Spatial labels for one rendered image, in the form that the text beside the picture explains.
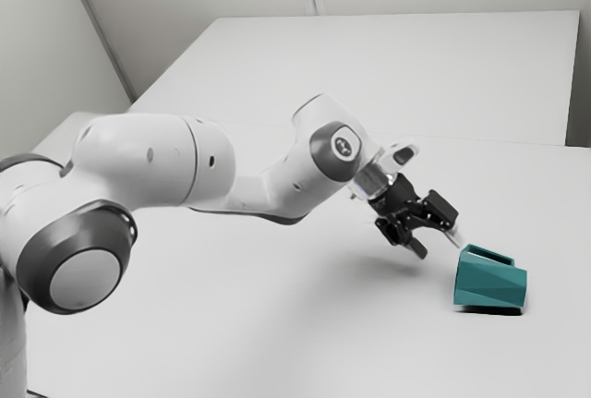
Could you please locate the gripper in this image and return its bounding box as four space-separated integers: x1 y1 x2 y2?
368 172 464 261

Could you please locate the teal faceted mug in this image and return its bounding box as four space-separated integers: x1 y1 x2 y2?
451 243 529 311

